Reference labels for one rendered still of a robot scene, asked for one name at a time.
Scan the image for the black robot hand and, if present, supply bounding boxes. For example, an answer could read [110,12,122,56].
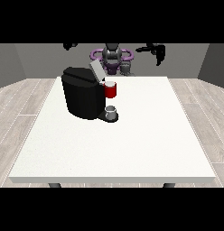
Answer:
[62,43,79,51]
[135,43,166,67]

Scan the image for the pale grey machine lid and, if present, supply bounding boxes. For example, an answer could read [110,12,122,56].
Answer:
[89,59,107,82]

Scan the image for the small grey coffee pod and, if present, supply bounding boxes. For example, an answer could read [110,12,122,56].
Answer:
[119,62,132,76]

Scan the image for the black coffee machine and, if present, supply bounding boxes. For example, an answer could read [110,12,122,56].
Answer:
[61,66,119,123]

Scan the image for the red pod holder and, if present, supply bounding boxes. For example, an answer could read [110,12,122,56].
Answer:
[103,80,118,99]

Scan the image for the grey robot trunk purple rings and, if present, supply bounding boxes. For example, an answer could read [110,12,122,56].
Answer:
[89,43,135,76]

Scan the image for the small grey cup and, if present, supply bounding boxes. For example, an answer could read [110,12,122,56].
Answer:
[104,105,118,121]

